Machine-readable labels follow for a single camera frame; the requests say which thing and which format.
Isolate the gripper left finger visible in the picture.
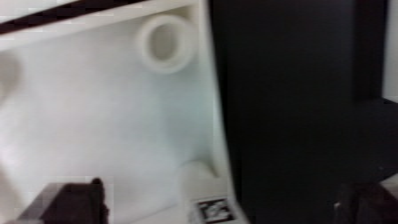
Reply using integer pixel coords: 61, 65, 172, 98
17, 178, 109, 224

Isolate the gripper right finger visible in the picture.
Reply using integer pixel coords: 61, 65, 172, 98
332, 183, 398, 224

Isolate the white table leg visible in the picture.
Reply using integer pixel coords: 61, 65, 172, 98
179, 161, 250, 224

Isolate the white square table top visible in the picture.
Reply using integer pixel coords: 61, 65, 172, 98
0, 0, 234, 224

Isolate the white U-shaped fence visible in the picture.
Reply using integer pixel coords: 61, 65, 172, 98
0, 0, 145, 35

